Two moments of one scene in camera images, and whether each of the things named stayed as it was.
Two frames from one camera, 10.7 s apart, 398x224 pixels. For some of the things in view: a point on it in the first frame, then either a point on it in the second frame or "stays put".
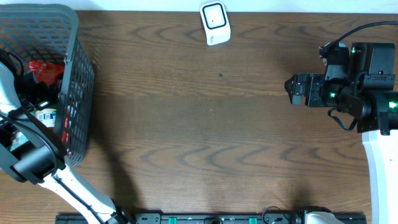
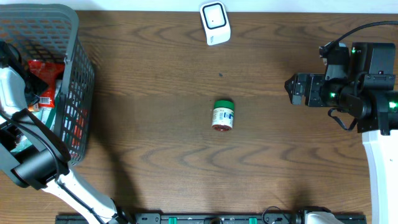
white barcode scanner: x=216 y=22 stays put
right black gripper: x=315 y=83 stays put
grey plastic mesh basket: x=50 y=32 stays put
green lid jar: x=46 y=116 → x=223 y=115
